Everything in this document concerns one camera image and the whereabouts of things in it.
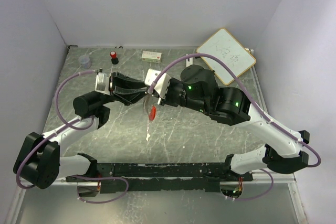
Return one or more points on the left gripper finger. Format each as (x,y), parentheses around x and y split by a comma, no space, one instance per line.
(128,96)
(122,81)

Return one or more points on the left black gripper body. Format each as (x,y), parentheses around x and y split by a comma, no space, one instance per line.
(104,98)

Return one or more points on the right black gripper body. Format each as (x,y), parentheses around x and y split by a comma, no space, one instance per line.
(176,95)

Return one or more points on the red handled metal keyring holder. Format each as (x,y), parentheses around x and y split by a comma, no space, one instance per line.
(149,108)

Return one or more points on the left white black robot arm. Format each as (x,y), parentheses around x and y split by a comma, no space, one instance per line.
(41,158)

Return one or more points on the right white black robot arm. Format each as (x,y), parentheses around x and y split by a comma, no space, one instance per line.
(279,153)

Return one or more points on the red black stamp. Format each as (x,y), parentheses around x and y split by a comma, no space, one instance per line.
(114,58)

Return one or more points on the white stapler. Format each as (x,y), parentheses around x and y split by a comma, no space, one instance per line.
(189,62)

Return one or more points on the clear plastic cup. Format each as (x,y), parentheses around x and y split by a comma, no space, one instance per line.
(85,61)

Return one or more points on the white green staple box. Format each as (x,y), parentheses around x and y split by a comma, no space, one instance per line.
(152,57)

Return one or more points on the yellow framed whiteboard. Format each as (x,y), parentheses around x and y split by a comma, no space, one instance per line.
(223,46)

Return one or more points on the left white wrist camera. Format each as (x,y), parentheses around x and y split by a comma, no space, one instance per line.
(102,83)

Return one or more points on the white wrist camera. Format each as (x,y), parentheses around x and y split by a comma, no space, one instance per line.
(102,83)
(161,87)

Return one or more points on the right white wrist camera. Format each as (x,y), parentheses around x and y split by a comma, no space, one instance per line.
(161,87)

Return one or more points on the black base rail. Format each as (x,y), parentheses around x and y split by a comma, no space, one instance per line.
(172,176)

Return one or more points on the aluminium extrusion rail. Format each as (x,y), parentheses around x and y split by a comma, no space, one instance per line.
(263,176)

